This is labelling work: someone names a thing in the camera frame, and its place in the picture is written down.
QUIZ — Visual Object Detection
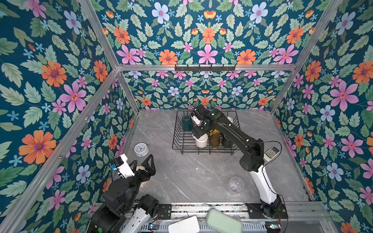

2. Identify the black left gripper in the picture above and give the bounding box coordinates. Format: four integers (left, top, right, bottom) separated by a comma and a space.
122, 153, 158, 215

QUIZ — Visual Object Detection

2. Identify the white mug red inside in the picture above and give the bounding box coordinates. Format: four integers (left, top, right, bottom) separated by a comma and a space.
193, 134, 208, 148

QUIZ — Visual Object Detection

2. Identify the dark green mug cream inside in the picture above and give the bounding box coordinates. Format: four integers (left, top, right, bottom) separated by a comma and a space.
182, 115, 193, 132

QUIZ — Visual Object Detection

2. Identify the olive green glass tumbler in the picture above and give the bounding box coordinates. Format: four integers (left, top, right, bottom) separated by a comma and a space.
209, 135, 220, 148

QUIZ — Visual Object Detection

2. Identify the black mug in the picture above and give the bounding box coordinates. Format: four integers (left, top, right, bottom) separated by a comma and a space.
221, 136, 233, 148

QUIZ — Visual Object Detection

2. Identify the clear glass tumbler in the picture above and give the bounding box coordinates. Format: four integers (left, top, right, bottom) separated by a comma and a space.
228, 177, 244, 194

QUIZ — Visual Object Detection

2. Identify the yellow mug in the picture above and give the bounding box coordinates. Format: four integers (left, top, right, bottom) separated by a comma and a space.
209, 129, 220, 136

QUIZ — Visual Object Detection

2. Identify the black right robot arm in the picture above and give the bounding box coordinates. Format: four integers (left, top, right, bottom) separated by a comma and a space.
191, 105, 285, 218

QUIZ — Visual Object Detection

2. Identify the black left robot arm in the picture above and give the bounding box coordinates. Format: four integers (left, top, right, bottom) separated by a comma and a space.
87, 154, 159, 233

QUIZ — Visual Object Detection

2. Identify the beige alarm clock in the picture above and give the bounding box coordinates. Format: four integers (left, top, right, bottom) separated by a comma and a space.
136, 166, 147, 172

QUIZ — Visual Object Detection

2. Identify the small white round timer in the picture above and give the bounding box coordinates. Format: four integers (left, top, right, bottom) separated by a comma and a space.
134, 143, 149, 157

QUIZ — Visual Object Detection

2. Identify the white rectangular box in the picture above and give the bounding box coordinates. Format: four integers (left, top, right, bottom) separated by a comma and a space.
168, 216, 200, 233

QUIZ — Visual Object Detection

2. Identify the pale green rectangular box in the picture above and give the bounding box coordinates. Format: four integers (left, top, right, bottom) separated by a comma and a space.
206, 209, 243, 233

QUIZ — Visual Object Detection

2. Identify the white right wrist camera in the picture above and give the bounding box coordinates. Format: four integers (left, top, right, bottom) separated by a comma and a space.
191, 116, 201, 126

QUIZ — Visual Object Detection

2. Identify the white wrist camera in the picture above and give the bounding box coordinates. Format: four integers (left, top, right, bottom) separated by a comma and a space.
191, 116, 201, 126
110, 154, 135, 179

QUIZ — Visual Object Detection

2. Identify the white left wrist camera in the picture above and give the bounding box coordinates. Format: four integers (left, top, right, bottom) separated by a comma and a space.
110, 154, 135, 179

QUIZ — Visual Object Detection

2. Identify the black wire dish rack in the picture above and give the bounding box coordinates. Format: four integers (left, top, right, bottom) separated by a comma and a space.
172, 110, 239, 154

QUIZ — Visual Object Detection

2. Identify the black wall hook rail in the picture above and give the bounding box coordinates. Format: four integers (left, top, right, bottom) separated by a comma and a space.
174, 64, 236, 72

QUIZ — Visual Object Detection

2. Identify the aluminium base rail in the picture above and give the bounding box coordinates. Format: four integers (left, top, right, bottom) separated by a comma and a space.
158, 202, 331, 221

